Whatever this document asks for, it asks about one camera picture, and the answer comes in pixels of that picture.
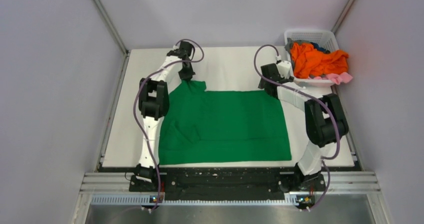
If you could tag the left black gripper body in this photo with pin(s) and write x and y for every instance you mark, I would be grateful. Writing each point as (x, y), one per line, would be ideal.
(187, 72)

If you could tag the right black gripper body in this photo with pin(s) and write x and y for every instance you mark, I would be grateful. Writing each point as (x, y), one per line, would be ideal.
(263, 85)

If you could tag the green t-shirt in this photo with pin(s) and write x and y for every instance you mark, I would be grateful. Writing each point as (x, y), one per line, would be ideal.
(204, 126)

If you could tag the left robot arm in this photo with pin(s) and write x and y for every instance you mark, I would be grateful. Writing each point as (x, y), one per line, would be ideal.
(153, 103)

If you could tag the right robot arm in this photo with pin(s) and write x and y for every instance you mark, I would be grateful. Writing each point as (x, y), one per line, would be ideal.
(325, 122)

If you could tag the grey garment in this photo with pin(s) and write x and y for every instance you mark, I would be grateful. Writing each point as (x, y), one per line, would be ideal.
(290, 43)

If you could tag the orange t-shirt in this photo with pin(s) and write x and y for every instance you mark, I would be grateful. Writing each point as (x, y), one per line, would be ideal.
(311, 62)

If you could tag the blue garment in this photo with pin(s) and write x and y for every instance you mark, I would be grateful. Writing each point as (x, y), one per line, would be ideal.
(319, 48)

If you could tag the white plastic laundry basket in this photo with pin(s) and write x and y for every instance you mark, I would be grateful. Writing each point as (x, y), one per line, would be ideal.
(323, 38)

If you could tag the pink garment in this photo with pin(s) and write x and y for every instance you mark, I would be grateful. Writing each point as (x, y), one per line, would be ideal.
(335, 78)

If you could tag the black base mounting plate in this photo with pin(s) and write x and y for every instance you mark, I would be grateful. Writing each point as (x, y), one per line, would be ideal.
(229, 184)

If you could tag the aluminium frame rail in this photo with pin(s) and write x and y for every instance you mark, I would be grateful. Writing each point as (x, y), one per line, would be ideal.
(115, 189)

